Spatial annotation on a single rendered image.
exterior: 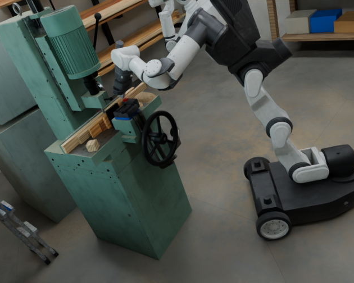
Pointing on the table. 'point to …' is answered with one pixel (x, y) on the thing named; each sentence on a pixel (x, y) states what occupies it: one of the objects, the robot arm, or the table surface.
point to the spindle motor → (71, 41)
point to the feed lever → (96, 36)
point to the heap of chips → (145, 97)
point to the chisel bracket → (95, 100)
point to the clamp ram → (112, 112)
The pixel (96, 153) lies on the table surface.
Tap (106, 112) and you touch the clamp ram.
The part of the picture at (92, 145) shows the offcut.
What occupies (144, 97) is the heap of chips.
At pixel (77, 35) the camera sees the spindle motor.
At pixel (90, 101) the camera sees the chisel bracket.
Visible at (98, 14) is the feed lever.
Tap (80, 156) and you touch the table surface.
